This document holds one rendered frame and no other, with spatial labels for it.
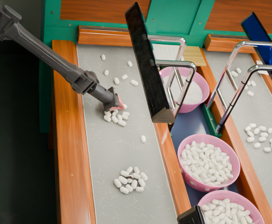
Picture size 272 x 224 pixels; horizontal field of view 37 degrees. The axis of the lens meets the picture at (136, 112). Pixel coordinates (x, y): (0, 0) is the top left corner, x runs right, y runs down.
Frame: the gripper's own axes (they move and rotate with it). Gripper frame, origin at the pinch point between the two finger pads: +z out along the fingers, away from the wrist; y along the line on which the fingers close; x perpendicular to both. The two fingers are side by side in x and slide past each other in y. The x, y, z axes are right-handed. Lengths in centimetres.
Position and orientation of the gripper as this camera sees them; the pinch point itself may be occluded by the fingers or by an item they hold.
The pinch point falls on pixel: (122, 107)
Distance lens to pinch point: 176.4
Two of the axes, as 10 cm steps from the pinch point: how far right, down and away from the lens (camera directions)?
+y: -1.7, -7.5, 6.4
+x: -7.7, 5.1, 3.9
